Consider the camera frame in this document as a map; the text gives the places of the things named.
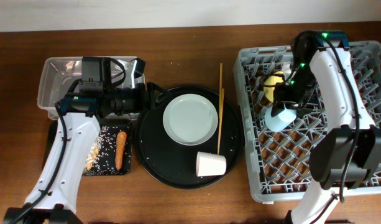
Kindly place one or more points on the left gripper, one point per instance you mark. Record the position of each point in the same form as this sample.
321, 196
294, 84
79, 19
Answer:
151, 98

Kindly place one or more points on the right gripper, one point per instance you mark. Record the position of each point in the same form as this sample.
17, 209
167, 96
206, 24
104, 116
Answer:
281, 95

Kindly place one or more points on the blue cup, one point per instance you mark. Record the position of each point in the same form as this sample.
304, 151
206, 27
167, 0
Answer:
279, 122

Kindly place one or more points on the yellow bowl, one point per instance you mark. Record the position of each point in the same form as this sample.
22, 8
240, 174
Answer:
273, 79

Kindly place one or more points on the orange carrot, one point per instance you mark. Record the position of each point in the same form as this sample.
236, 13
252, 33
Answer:
120, 147

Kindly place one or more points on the pink cup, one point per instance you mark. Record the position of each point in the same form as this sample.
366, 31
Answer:
208, 164

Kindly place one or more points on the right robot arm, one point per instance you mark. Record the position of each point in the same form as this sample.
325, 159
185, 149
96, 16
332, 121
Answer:
350, 152

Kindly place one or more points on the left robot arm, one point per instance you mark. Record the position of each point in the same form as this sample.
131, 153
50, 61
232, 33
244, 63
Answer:
94, 96

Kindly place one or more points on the grey dishwasher rack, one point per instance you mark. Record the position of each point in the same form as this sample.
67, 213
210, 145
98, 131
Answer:
277, 163

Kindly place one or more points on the grey plate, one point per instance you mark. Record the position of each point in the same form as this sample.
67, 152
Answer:
190, 119

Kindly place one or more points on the wooden chopstick left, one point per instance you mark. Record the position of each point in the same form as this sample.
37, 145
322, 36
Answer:
220, 88

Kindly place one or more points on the round black serving tray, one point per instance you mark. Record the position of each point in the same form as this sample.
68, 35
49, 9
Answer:
174, 164

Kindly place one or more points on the black rectangular tray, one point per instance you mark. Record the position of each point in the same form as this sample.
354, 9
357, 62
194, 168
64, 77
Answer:
109, 155

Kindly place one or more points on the clear plastic bin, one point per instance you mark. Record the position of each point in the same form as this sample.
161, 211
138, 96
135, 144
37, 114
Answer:
60, 72

